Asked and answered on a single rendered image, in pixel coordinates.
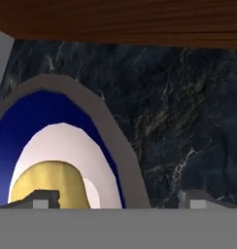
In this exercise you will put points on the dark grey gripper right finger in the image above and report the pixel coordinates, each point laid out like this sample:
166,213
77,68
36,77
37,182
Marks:
196,197

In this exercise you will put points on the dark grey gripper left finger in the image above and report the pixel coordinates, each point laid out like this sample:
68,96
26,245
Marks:
42,197

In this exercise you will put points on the yellow potato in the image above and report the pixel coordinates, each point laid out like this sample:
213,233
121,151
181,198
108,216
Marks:
52,178

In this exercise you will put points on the blue bowl with grey rim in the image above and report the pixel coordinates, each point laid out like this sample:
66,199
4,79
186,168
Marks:
101,123

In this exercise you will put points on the wooden cupboard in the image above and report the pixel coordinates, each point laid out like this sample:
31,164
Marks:
123,19

